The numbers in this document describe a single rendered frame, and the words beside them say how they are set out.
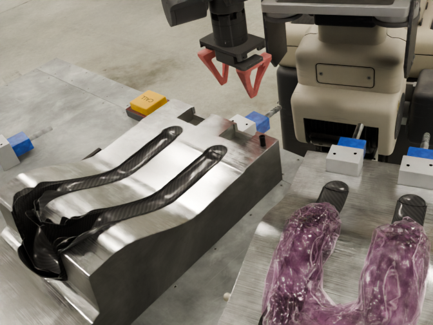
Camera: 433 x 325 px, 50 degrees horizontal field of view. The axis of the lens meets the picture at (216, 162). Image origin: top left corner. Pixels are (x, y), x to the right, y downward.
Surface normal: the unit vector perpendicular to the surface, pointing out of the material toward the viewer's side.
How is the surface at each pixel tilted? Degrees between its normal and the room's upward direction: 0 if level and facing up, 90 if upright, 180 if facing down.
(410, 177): 90
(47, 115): 0
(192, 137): 0
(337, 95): 8
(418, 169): 0
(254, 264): 16
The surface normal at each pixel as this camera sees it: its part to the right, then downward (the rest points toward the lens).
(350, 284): -0.26, -0.57
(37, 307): -0.16, -0.76
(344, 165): -0.43, 0.63
